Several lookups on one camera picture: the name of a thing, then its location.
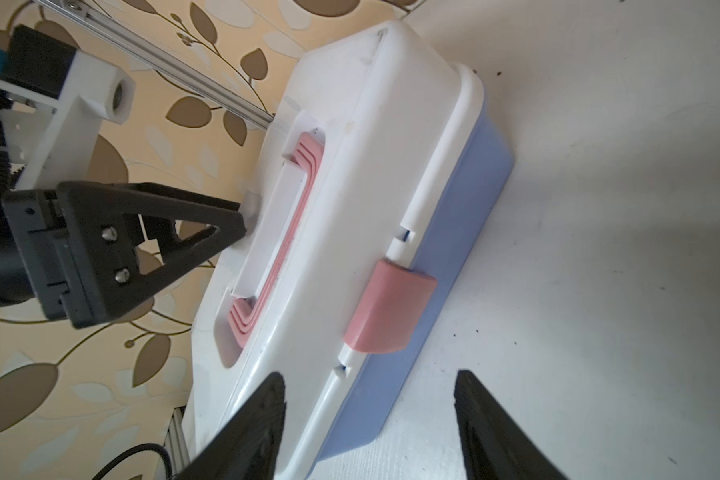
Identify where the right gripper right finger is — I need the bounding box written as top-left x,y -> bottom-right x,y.
454,370 -> 565,479

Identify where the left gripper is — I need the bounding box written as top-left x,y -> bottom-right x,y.
0,181 -> 246,329

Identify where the aluminium frame bar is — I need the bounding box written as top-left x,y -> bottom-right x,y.
37,1 -> 274,129

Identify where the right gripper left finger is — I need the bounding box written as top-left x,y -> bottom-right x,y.
177,372 -> 287,480

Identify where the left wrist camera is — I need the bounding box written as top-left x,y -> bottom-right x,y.
0,25 -> 135,195

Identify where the white and blue tool box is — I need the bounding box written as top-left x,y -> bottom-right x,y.
183,20 -> 514,479

